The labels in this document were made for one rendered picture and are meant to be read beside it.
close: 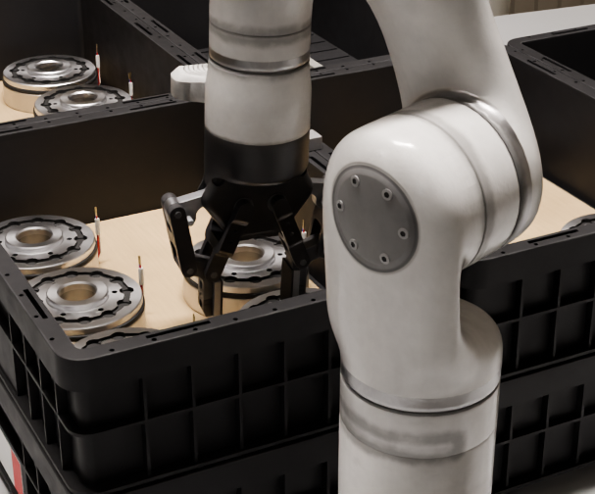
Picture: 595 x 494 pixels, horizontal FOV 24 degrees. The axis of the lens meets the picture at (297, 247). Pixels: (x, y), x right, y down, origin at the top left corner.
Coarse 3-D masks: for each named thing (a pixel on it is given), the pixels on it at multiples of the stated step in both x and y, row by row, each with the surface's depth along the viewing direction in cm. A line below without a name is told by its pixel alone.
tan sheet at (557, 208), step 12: (552, 192) 136; (564, 192) 136; (540, 204) 134; (552, 204) 134; (564, 204) 134; (576, 204) 134; (540, 216) 132; (552, 216) 132; (564, 216) 132; (576, 216) 132; (528, 228) 129; (540, 228) 129; (552, 228) 129; (516, 240) 127
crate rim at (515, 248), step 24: (336, 72) 137; (360, 72) 137; (384, 72) 139; (552, 72) 137; (528, 240) 105; (552, 240) 105; (576, 240) 106; (480, 264) 102; (504, 264) 103; (528, 264) 104; (552, 264) 105; (576, 264) 107; (480, 288) 103
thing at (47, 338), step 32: (32, 128) 124; (64, 128) 125; (320, 160) 118; (0, 256) 103; (0, 288) 101; (32, 288) 98; (32, 320) 95; (224, 320) 94; (256, 320) 95; (288, 320) 96; (320, 320) 97; (64, 352) 91; (96, 352) 91; (128, 352) 91; (160, 352) 92; (192, 352) 94; (224, 352) 95; (64, 384) 91; (96, 384) 91
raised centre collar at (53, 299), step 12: (48, 288) 112; (60, 288) 112; (72, 288) 113; (84, 288) 113; (96, 288) 112; (48, 300) 110; (60, 300) 110; (84, 300) 110; (96, 300) 110; (72, 312) 109
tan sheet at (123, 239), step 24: (144, 216) 132; (120, 240) 127; (144, 240) 127; (168, 240) 127; (192, 240) 127; (120, 264) 123; (144, 264) 123; (168, 264) 123; (144, 288) 119; (168, 288) 119; (168, 312) 116; (192, 312) 116
